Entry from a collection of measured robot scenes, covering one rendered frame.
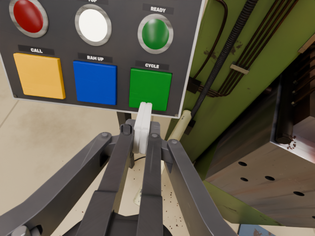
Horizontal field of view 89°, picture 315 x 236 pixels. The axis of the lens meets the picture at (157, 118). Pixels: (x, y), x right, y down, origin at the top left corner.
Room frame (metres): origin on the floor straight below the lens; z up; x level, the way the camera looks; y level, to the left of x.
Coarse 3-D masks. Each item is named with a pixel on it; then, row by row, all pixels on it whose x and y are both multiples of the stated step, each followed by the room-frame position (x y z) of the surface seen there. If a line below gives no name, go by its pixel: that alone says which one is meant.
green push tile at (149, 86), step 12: (132, 72) 0.21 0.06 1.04; (144, 72) 0.22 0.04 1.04; (156, 72) 0.22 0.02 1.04; (132, 84) 0.20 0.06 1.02; (144, 84) 0.20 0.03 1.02; (156, 84) 0.21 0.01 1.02; (168, 84) 0.21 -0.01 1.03; (132, 96) 0.19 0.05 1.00; (144, 96) 0.19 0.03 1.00; (156, 96) 0.20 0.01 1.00; (168, 96) 0.20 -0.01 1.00; (156, 108) 0.19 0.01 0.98
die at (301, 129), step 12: (312, 48) 0.53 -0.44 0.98; (300, 72) 0.44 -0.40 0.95; (312, 72) 0.41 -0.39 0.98; (300, 84) 0.38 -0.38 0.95; (312, 84) 0.35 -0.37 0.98; (312, 96) 0.31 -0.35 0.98; (300, 108) 0.29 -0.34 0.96; (312, 108) 0.27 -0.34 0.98; (300, 120) 0.25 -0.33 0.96; (312, 120) 0.24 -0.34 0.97; (300, 132) 0.24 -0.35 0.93; (312, 132) 0.23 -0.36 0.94
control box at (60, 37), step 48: (0, 0) 0.24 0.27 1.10; (48, 0) 0.25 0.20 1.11; (96, 0) 0.26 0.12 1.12; (144, 0) 0.27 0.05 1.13; (192, 0) 0.28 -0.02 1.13; (0, 48) 0.20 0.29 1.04; (48, 48) 0.22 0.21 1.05; (96, 48) 0.23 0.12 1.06; (144, 48) 0.24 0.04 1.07; (192, 48) 0.25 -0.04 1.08
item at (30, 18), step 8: (24, 0) 0.24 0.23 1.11; (16, 8) 0.24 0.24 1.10; (24, 8) 0.24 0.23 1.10; (32, 8) 0.24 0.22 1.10; (16, 16) 0.23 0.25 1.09; (24, 16) 0.23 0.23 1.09; (32, 16) 0.23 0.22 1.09; (40, 16) 0.24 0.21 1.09; (24, 24) 0.23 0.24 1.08; (32, 24) 0.23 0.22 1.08; (40, 24) 0.23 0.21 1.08; (32, 32) 0.22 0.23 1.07
